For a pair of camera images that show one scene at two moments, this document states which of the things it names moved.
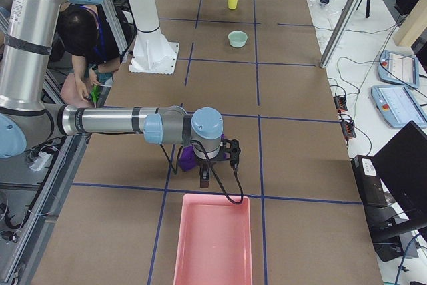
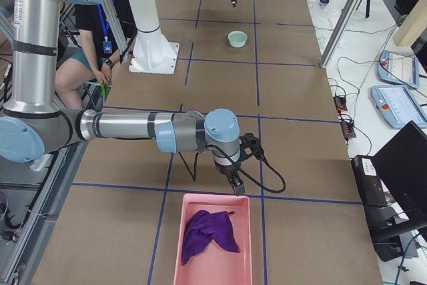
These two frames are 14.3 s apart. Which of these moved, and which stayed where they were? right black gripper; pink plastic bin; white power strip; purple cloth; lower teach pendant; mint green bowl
Moved: purple cloth; right black gripper
Stayed: pink plastic bin; white power strip; mint green bowl; lower teach pendant
